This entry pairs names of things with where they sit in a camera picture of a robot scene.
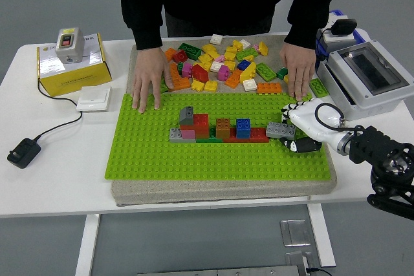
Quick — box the black power cord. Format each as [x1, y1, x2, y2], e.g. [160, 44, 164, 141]
[34, 77, 84, 142]

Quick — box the metal floor plate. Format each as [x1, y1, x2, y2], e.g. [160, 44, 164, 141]
[284, 250, 321, 269]
[279, 219, 311, 247]

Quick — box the thin black cable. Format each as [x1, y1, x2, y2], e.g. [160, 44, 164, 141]
[315, 28, 334, 63]

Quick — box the blue plastic bin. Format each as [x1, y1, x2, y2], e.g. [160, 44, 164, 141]
[315, 9, 367, 63]

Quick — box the light grey brick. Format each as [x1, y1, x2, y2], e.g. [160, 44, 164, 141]
[168, 127, 197, 143]

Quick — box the grey slope brick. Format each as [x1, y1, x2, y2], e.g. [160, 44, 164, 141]
[179, 105, 195, 127]

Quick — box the black power adapter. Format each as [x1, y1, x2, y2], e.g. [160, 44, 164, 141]
[6, 137, 42, 169]

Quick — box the white switch module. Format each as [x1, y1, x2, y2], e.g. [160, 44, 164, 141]
[328, 13, 349, 27]

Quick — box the red square brick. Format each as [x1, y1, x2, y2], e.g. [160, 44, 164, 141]
[193, 113, 210, 127]

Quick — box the grey eight-stud brick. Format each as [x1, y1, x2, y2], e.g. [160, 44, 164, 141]
[265, 122, 297, 140]

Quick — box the large orange brick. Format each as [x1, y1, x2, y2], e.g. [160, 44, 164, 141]
[168, 62, 192, 92]

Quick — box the lime green six-stud brick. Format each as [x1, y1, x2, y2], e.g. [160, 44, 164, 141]
[309, 78, 329, 98]
[255, 62, 277, 82]

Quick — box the green studded baseplate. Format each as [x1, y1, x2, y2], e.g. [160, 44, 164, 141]
[103, 92, 334, 182]

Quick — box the dark green six-stud brick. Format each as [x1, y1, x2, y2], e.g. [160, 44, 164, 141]
[177, 42, 202, 61]

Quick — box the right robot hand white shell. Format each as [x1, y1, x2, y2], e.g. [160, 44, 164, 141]
[279, 100, 346, 154]

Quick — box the white socket block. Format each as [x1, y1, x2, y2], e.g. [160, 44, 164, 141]
[318, 28, 356, 44]

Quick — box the grey enclosure with clear lid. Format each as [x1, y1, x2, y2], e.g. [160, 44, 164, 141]
[316, 39, 414, 121]

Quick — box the person's left hand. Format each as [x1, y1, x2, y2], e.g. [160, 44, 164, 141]
[279, 42, 318, 102]

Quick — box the black charger plug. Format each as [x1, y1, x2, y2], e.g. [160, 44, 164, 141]
[330, 18, 358, 36]

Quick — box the red slope brick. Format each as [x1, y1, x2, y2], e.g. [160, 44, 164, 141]
[191, 63, 210, 83]

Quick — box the grey metal base bar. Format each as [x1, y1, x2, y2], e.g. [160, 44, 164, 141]
[137, 264, 308, 276]

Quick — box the black floor cable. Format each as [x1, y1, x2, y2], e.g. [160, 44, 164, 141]
[305, 266, 334, 275]

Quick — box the red long brick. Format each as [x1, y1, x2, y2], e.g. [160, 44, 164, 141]
[223, 127, 270, 143]

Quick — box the white wall switch panel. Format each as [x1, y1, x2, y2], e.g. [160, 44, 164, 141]
[76, 85, 113, 112]

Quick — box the grey-brown foam mat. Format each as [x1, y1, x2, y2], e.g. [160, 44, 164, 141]
[110, 32, 338, 207]

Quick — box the white table leg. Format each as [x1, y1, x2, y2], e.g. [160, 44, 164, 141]
[307, 196, 337, 268]
[74, 213, 101, 276]

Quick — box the person's right hand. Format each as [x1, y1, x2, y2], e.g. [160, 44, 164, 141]
[131, 47, 175, 114]

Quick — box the dark green flat brick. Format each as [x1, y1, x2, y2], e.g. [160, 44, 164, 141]
[195, 127, 224, 143]

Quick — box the orange long brick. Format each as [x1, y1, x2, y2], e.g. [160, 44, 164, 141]
[256, 82, 283, 94]

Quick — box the brown square brick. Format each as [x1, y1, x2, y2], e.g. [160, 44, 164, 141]
[215, 118, 231, 139]

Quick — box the grey push-button switch box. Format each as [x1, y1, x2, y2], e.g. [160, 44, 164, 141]
[54, 27, 86, 64]

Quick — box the yellow cardboard box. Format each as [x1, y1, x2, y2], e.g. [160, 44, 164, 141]
[36, 32, 113, 97]

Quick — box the blue square brick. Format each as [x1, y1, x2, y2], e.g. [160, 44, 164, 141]
[235, 118, 252, 140]

